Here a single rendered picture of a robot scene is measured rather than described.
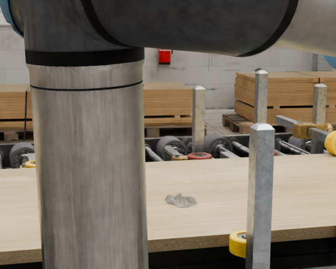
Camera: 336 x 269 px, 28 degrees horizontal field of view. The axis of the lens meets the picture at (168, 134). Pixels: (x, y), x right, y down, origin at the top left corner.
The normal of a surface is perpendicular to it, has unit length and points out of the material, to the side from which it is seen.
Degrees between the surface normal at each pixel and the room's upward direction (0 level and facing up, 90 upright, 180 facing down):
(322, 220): 0
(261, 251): 90
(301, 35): 138
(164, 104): 90
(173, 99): 90
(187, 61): 90
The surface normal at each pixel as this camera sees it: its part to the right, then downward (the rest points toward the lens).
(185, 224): 0.01, -0.98
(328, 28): 0.60, 0.58
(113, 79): 0.56, 0.16
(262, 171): 0.25, 0.18
